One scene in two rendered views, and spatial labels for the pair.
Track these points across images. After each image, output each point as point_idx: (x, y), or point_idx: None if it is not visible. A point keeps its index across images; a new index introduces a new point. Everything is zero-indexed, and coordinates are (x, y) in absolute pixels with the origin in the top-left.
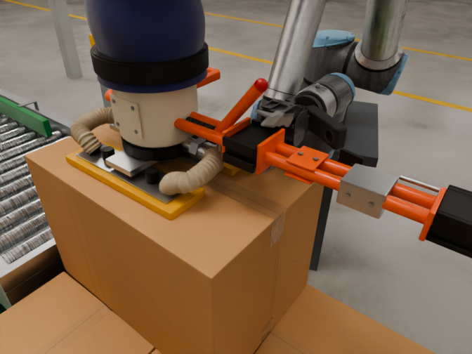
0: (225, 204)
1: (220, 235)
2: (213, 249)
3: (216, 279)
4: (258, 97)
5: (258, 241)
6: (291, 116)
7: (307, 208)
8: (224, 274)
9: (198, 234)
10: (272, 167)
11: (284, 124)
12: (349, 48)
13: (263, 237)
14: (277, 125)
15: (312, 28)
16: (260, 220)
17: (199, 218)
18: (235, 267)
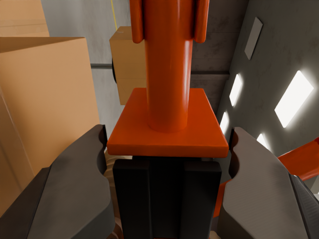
0: (46, 153)
1: (69, 85)
2: (78, 69)
3: (76, 37)
4: (294, 154)
5: (18, 45)
6: (283, 233)
7: None
8: (66, 38)
9: (80, 102)
10: (92, 131)
11: (238, 175)
12: None
13: (4, 47)
14: (239, 139)
15: None
16: (17, 77)
17: (75, 131)
18: (46, 40)
